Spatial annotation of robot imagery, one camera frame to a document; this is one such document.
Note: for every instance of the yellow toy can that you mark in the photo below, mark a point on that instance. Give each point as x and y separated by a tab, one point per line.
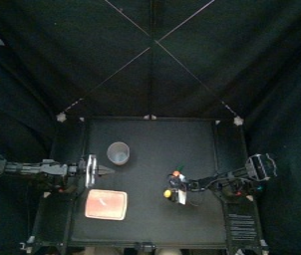
167	193

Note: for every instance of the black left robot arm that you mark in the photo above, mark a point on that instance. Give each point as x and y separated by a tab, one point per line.
24	168

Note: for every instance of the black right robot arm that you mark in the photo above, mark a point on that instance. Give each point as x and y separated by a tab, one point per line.
229	177

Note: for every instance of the grey plastic bowl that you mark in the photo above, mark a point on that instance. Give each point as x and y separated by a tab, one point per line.
118	153

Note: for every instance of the orange toy carrot green top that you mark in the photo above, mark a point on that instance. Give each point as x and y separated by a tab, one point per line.
176	173

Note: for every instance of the pink tray white rim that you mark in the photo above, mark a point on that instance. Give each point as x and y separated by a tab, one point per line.
106	204

